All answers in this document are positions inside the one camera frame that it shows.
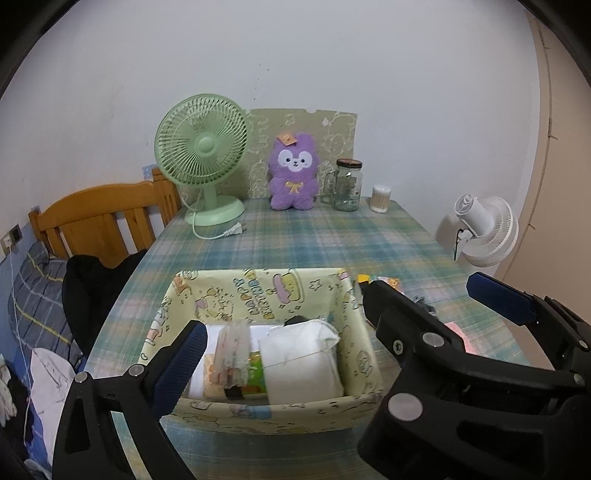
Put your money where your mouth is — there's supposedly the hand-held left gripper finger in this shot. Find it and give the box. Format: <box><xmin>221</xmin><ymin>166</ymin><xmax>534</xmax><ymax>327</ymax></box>
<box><xmin>52</xmin><ymin>318</ymin><xmax>209</xmax><ymax>480</ymax></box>

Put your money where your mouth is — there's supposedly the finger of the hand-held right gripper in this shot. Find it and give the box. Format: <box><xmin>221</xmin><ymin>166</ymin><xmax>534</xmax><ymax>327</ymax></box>
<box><xmin>466</xmin><ymin>271</ymin><xmax>591</xmax><ymax>384</ymax></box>
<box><xmin>358</xmin><ymin>279</ymin><xmax>591</xmax><ymax>480</ymax></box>

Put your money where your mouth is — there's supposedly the pink cloth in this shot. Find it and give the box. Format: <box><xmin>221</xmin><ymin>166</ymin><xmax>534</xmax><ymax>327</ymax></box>
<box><xmin>445</xmin><ymin>322</ymin><xmax>474</xmax><ymax>356</ymax></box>

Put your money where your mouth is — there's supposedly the cartoon printed packet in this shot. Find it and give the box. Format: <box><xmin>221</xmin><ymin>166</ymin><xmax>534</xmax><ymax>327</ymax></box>
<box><xmin>356</xmin><ymin>274</ymin><xmax>404</xmax><ymax>296</ymax></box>

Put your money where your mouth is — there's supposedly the clear plastic packet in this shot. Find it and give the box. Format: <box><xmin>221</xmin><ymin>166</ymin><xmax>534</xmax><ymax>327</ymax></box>
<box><xmin>210</xmin><ymin>323</ymin><xmax>252</xmax><ymax>388</ymax></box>

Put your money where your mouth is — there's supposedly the green packet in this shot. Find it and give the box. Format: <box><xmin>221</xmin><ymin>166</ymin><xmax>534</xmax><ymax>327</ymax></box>
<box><xmin>247</xmin><ymin>351</ymin><xmax>269</xmax><ymax>395</ymax></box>

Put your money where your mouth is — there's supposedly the yellow cartoon storage box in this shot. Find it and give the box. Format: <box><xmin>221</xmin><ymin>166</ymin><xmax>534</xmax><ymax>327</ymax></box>
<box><xmin>140</xmin><ymin>267</ymin><xmax>385</xmax><ymax>437</ymax></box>

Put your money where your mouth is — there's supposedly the white soft packet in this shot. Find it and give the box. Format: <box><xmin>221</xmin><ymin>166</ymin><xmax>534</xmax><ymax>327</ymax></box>
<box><xmin>259</xmin><ymin>320</ymin><xmax>345</xmax><ymax>406</ymax></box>

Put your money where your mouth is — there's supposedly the white standing fan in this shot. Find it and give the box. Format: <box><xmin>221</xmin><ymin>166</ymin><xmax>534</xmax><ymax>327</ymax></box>
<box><xmin>436</xmin><ymin>195</ymin><xmax>520</xmax><ymax>267</ymax></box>

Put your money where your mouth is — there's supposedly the black jacket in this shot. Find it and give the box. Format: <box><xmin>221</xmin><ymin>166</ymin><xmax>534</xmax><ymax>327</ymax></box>
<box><xmin>62</xmin><ymin>249</ymin><xmax>148</xmax><ymax>358</ymax></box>

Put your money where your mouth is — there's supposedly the cotton swab container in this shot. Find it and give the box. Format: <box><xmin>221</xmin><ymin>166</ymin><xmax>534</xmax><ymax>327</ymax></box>
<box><xmin>372</xmin><ymin>185</ymin><xmax>393</xmax><ymax>213</ymax></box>

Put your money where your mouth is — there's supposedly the beige door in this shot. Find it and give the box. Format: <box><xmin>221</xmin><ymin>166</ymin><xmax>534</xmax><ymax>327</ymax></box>
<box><xmin>526</xmin><ymin>9</ymin><xmax>591</xmax><ymax>370</ymax></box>

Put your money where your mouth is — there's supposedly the white cloth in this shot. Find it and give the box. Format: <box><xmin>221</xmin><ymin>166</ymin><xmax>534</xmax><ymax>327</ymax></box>
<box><xmin>21</xmin><ymin>348</ymin><xmax>86</xmax><ymax>467</ymax></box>

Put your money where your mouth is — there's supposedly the glass mug jar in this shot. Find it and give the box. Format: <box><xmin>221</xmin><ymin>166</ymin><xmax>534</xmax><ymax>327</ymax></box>
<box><xmin>322</xmin><ymin>158</ymin><xmax>363</xmax><ymax>212</ymax></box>

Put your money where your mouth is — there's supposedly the blue plaid pillow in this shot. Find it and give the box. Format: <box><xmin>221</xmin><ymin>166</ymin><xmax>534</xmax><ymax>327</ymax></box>
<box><xmin>7</xmin><ymin>242</ymin><xmax>84</xmax><ymax>365</ymax></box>

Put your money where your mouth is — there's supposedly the wooden bed headboard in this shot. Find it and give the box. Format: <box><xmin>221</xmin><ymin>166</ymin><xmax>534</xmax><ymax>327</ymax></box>
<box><xmin>28</xmin><ymin>167</ymin><xmax>183</xmax><ymax>269</ymax></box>

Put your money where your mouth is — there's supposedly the purple plush toy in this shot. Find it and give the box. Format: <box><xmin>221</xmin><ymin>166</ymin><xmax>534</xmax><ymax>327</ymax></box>
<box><xmin>269</xmin><ymin>131</ymin><xmax>320</xmax><ymax>212</ymax></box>

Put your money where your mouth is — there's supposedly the green desk fan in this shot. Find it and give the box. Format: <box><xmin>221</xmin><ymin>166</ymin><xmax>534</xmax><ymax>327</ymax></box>
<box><xmin>154</xmin><ymin>93</ymin><xmax>250</xmax><ymax>227</ymax></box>

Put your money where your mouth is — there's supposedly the green fan power cord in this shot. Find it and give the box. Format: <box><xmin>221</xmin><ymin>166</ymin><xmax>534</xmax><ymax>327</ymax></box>
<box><xmin>191</xmin><ymin>194</ymin><xmax>247</xmax><ymax>241</ymax></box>

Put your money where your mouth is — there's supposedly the white charging cable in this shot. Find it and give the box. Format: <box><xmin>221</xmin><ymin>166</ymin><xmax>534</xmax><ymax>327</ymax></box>
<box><xmin>8</xmin><ymin>249</ymin><xmax>34</xmax><ymax>416</ymax></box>

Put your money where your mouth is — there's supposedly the wall outlet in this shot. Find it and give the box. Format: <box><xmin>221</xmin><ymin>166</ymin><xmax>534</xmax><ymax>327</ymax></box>
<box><xmin>0</xmin><ymin>224</ymin><xmax>23</xmax><ymax>252</ymax></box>

